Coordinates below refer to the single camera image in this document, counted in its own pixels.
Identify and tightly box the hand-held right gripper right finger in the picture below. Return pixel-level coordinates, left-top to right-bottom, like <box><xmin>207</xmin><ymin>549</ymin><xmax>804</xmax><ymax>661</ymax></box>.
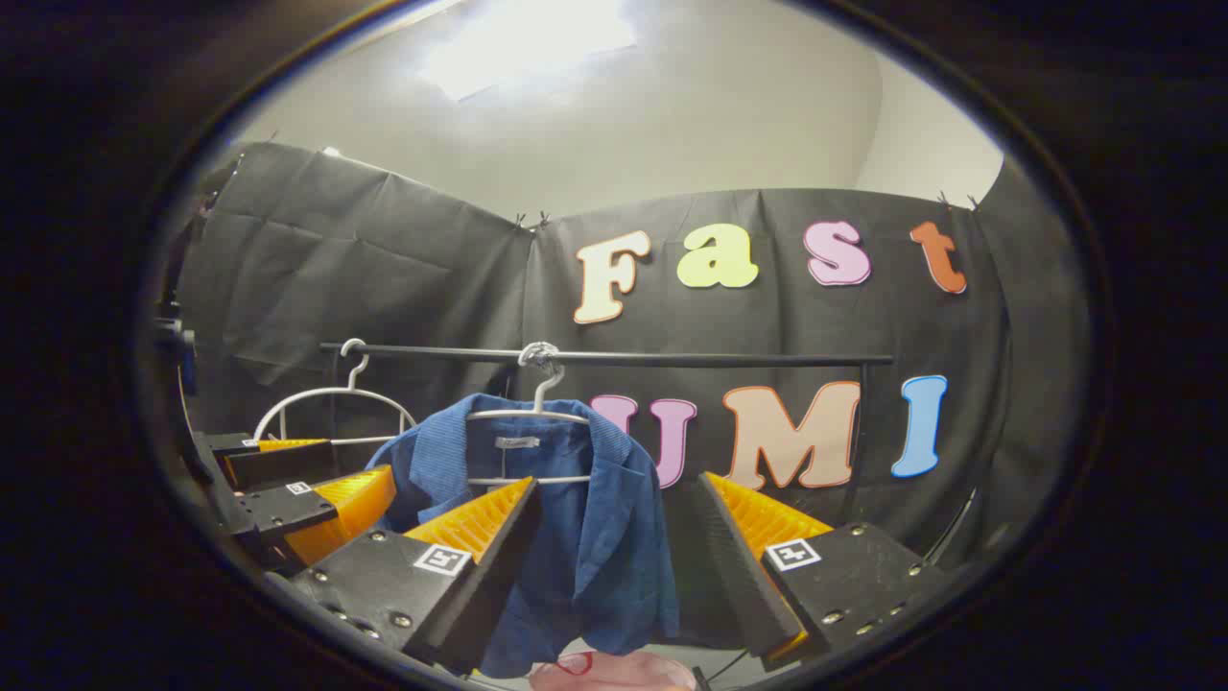
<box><xmin>689</xmin><ymin>470</ymin><xmax>951</xmax><ymax>673</ymax></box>

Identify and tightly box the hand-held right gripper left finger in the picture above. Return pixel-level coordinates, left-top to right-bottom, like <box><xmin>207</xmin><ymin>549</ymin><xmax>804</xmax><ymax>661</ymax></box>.
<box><xmin>264</xmin><ymin>475</ymin><xmax>543</xmax><ymax>676</ymax></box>

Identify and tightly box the blue corduroy jacket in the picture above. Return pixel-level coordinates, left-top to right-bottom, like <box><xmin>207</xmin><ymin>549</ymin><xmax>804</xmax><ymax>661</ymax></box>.
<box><xmin>365</xmin><ymin>393</ymin><xmax>682</xmax><ymax>679</ymax></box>

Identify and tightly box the pink laundry hamper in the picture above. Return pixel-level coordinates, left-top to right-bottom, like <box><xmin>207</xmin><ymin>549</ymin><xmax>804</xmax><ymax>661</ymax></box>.
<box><xmin>528</xmin><ymin>651</ymin><xmax>698</xmax><ymax>691</ymax></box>

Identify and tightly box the white hanger with taped hook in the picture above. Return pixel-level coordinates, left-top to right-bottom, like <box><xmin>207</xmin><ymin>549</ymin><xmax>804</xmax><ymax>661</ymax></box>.
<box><xmin>465</xmin><ymin>342</ymin><xmax>594</xmax><ymax>487</ymax></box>

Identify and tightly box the plain white clothes hanger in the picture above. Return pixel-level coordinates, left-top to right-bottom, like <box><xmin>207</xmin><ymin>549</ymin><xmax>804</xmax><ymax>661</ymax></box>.
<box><xmin>252</xmin><ymin>338</ymin><xmax>418</xmax><ymax>444</ymax></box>

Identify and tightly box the black backdrop cloth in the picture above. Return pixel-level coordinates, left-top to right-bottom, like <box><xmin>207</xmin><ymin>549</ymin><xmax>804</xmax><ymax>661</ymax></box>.
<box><xmin>168</xmin><ymin>142</ymin><xmax>1095</xmax><ymax>654</ymax></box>

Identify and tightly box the black clothes rail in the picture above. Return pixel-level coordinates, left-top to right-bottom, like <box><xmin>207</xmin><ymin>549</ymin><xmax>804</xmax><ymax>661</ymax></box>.
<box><xmin>319</xmin><ymin>341</ymin><xmax>895</xmax><ymax>524</ymax></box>

